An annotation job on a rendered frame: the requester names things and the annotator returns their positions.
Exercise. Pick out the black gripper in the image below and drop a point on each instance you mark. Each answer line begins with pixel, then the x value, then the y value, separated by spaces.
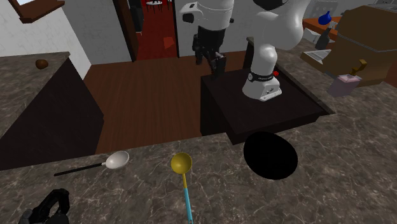
pixel 210 38

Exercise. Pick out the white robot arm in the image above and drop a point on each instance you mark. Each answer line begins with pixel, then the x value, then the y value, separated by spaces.
pixel 263 56

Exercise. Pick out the dark robot stand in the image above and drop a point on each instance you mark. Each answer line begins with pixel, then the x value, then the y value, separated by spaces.
pixel 257 114

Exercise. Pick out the brown door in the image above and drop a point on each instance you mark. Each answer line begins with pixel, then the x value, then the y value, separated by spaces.
pixel 125 28

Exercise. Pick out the grey tray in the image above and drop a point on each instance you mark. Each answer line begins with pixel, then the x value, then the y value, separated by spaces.
pixel 316 56

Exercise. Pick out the orange table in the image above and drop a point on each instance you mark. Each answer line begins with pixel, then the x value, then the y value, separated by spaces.
pixel 314 26

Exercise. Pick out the black round bowl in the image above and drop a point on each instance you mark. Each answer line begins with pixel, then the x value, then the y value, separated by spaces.
pixel 270 156

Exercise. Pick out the black bottle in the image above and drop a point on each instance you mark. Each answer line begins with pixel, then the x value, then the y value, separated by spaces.
pixel 323 38

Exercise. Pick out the blue vase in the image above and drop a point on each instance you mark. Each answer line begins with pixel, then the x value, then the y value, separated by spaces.
pixel 324 18

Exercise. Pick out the pink cup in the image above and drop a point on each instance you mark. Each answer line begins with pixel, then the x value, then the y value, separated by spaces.
pixel 344 84

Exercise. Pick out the brown coffee machine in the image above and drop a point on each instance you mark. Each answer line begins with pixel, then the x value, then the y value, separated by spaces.
pixel 366 37

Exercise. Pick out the brown round fruit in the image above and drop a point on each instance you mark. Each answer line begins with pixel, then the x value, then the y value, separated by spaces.
pixel 41 64

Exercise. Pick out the dark kitchen cabinet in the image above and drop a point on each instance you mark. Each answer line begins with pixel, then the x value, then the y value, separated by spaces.
pixel 49 124

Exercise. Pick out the brown framed window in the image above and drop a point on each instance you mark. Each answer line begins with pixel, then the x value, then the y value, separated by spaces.
pixel 37 9

